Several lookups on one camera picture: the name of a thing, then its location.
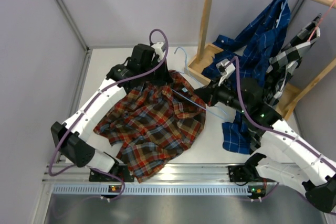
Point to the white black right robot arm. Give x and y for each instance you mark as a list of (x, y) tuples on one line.
[(285, 139)]

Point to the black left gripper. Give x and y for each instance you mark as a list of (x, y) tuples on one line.
[(165, 78)]

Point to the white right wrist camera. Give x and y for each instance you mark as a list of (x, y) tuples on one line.
[(225, 68)]

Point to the wooden rack base tray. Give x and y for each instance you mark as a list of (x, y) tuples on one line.
[(285, 106)]

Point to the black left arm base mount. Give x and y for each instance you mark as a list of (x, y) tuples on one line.
[(123, 173)]

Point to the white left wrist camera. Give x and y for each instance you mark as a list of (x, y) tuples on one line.
[(160, 49)]

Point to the red brown plaid shirt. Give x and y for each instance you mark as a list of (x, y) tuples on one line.
[(154, 124)]

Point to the perforated white cable duct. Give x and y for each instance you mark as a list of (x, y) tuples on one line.
[(230, 190)]

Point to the blue hanger under blue shirt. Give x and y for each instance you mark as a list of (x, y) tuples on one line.
[(283, 5)]

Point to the wooden rack upright post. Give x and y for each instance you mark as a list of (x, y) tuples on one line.
[(203, 29)]

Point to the blue plaid shirt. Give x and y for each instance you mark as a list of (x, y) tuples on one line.
[(236, 135)]

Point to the aluminium table edge rail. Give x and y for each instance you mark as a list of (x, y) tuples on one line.
[(209, 174)]

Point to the aluminium corner frame post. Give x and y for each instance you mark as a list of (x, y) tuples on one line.
[(72, 24)]

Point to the wooden diagonal rack brace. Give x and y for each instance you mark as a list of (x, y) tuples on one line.
[(312, 85)]

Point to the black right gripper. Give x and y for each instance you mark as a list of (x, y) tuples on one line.
[(205, 94)]

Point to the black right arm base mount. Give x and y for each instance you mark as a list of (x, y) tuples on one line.
[(243, 174)]

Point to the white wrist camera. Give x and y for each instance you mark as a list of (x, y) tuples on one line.
[(225, 68), (160, 49)]

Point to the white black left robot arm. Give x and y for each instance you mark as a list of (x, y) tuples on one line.
[(71, 136)]

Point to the pink wire hanger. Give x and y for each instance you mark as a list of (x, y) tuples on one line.
[(321, 19)]

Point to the black white checkered shirt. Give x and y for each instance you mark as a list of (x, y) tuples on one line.
[(275, 67)]

